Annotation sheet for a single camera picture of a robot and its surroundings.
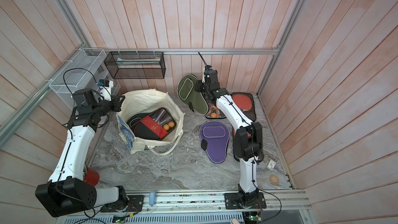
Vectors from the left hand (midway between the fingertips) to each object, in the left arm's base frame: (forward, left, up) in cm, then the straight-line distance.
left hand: (124, 98), depth 76 cm
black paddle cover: (+2, +1, -20) cm, 20 cm away
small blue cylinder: (-39, -15, -28) cm, 51 cm away
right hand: (+17, -36, -3) cm, 40 cm away
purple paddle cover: (-5, -48, -29) cm, 57 cm away
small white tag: (-22, -79, -30) cm, 87 cm away
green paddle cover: (+14, -32, -12) cm, 37 cm away
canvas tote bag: (+4, -9, -6) cm, 12 cm away
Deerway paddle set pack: (+14, -49, -29) cm, 58 cm away
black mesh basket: (+36, +5, -5) cm, 37 cm away
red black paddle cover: (0, -11, -24) cm, 26 cm away
